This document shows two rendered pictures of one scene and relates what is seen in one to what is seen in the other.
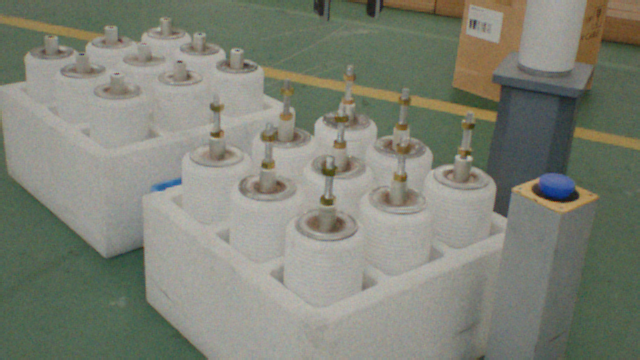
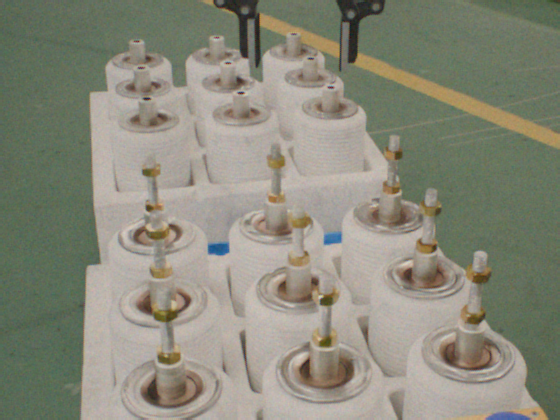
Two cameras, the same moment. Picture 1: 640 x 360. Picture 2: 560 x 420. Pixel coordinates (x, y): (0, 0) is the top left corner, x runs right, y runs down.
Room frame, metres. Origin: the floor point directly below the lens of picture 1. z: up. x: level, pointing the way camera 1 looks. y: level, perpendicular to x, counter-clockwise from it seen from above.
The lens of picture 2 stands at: (0.48, -0.35, 0.68)
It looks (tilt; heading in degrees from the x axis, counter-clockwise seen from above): 31 degrees down; 27
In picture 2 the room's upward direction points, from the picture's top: 2 degrees clockwise
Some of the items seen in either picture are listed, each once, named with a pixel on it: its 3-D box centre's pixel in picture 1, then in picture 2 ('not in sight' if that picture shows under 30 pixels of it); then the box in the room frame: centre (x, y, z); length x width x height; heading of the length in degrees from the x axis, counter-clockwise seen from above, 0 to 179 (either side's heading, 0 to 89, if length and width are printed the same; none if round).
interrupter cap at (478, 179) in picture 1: (461, 177); (467, 353); (1.03, -0.19, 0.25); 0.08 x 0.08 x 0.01
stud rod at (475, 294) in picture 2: (466, 138); (475, 295); (1.03, -0.19, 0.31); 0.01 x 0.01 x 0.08; 23
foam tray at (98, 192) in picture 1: (147, 142); (232, 186); (1.45, 0.32, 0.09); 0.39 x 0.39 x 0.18; 42
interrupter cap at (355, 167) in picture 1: (338, 166); (298, 289); (1.05, -0.03, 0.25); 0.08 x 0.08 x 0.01
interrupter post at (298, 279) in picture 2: (339, 158); (298, 277); (1.05, -0.03, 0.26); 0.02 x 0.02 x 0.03
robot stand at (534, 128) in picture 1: (530, 150); not in sight; (1.38, -0.37, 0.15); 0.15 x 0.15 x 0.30; 67
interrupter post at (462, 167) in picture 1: (462, 168); (469, 340); (1.03, -0.19, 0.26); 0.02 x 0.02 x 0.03
